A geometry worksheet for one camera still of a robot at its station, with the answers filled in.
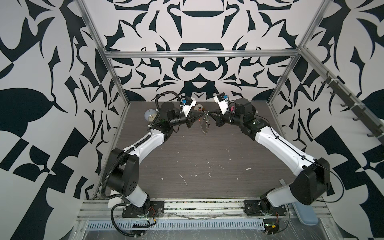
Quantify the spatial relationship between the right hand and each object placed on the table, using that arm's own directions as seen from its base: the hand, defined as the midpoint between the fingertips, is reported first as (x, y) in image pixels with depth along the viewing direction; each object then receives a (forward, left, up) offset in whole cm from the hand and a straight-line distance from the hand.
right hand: (210, 111), depth 76 cm
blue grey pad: (-41, -43, -27) cm, 65 cm away
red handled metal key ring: (-3, +2, -5) cm, 6 cm away
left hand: (0, +3, +1) cm, 3 cm away
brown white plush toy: (+27, +5, -27) cm, 39 cm away
